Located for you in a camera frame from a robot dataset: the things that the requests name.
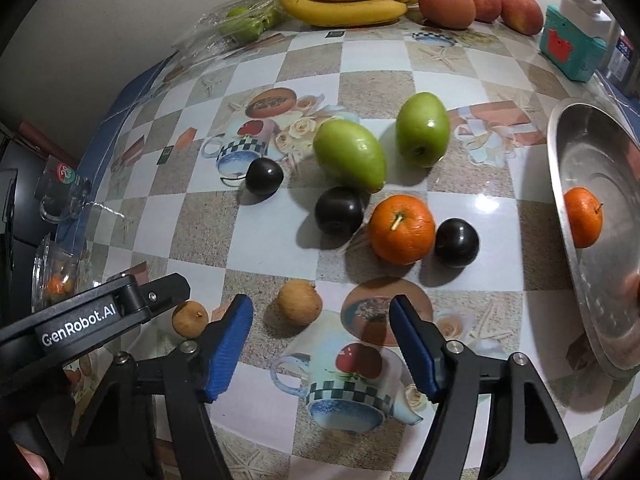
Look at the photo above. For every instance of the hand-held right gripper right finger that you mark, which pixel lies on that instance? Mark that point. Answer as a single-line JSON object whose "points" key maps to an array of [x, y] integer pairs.
{"points": [[412, 352]]}

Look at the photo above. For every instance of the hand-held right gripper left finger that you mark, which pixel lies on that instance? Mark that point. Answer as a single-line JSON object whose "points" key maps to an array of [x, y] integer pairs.
{"points": [[227, 355]]}

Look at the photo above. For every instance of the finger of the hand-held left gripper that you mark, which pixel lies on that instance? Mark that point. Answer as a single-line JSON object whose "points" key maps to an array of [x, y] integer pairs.
{"points": [[167, 295]]}

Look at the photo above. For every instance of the brown longan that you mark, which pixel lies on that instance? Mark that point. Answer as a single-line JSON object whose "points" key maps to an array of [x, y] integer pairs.
{"points": [[300, 305], [189, 320]]}

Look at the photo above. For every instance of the dark purple plum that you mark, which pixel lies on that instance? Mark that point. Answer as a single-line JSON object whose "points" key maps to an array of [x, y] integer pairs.
{"points": [[339, 211], [264, 176], [456, 242]]}

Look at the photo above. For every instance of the orange tangerine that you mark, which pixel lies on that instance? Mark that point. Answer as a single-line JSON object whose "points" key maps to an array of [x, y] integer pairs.
{"points": [[582, 217], [402, 232]]}

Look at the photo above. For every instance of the stainless steel bowl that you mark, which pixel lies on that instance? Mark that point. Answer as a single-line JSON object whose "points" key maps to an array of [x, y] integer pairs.
{"points": [[600, 300]]}

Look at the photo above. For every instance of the person's left hand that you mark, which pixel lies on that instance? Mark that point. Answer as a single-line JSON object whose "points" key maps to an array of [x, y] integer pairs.
{"points": [[31, 462]]}

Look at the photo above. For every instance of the small boxed tangerine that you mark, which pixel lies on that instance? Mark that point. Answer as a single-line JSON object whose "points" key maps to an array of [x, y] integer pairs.
{"points": [[56, 286]]}

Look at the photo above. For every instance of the plastic bag with oranges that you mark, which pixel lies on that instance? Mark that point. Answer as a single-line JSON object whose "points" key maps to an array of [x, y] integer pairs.
{"points": [[60, 265]]}

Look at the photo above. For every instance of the black appliance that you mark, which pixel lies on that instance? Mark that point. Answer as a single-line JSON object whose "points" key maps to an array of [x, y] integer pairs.
{"points": [[20, 195]]}

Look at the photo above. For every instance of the printed checkered tablecloth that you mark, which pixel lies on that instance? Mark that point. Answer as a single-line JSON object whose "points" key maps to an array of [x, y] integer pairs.
{"points": [[475, 210]]}

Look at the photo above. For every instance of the large green jujube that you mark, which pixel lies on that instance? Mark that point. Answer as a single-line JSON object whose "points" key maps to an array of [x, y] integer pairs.
{"points": [[350, 155], [422, 127]]}

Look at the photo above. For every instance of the clear plastic clamshell container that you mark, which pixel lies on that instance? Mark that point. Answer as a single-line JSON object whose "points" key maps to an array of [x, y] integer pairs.
{"points": [[210, 27]]}

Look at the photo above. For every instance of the small green fruit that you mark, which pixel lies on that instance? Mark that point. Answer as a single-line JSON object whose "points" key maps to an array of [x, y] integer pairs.
{"points": [[242, 31], [274, 17], [239, 11]]}

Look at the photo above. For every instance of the teal box with red figure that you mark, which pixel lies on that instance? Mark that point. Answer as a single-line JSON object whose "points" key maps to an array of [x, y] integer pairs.
{"points": [[567, 47]]}

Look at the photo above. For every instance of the blue label packet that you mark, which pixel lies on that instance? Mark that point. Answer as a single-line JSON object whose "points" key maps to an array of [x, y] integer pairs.
{"points": [[621, 55]]}

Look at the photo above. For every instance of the white plug adapter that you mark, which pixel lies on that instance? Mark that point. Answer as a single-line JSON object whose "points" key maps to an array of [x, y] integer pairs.
{"points": [[582, 12]]}

